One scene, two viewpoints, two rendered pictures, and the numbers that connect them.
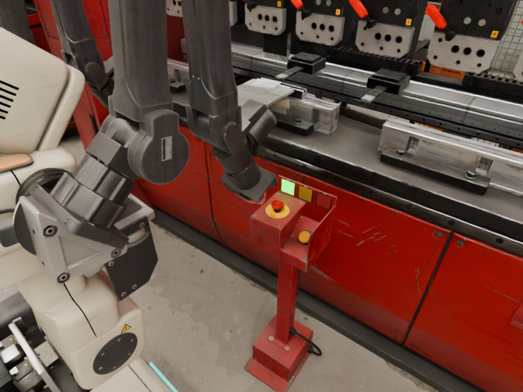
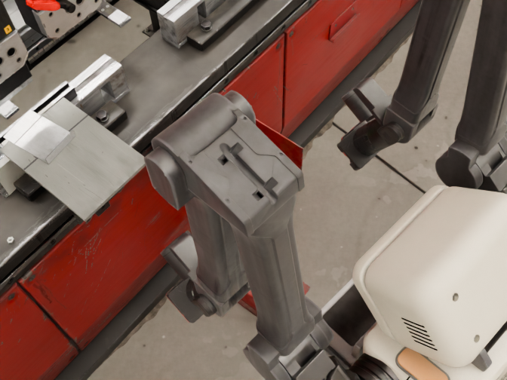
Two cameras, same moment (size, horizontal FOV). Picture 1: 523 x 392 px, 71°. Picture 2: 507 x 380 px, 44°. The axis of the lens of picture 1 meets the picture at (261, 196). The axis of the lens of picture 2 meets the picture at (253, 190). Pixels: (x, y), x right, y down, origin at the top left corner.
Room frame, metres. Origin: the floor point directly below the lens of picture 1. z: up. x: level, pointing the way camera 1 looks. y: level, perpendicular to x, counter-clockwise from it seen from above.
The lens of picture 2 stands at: (0.74, 0.73, 2.10)
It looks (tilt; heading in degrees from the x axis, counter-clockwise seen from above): 60 degrees down; 276
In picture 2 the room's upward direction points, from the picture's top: 3 degrees counter-clockwise
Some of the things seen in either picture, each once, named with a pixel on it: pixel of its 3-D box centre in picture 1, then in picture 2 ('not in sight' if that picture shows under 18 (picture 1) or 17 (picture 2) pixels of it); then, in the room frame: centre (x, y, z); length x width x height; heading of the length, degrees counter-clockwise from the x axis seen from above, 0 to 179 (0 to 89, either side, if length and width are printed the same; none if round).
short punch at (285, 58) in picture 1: (276, 46); (5, 80); (1.30, -0.05, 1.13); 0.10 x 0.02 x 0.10; 54
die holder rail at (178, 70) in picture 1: (173, 72); not in sight; (1.63, 0.39, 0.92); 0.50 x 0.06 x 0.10; 54
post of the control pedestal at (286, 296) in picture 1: (286, 295); not in sight; (0.82, -0.09, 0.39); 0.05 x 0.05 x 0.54; 56
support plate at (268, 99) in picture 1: (250, 96); (74, 155); (1.18, 0.04, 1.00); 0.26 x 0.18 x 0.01; 144
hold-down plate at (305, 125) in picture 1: (275, 118); (72, 148); (1.23, -0.05, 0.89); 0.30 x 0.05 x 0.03; 54
